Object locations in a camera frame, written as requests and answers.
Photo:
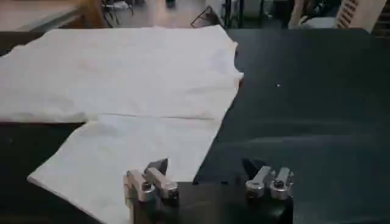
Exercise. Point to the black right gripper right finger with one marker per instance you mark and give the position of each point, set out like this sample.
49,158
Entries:
268,182

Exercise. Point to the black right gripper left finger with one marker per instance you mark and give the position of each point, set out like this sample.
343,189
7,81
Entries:
158,179

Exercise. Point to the white shirt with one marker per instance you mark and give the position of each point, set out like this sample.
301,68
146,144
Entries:
122,106

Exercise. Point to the black chair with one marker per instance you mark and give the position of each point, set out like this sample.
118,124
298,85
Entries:
117,10

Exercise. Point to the white slatted chair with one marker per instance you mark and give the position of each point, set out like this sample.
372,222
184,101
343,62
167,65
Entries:
353,13

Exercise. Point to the wooden table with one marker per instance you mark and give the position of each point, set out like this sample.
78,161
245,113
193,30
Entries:
39,13

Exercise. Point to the black metal frame stand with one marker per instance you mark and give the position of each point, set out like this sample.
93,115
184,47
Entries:
204,17

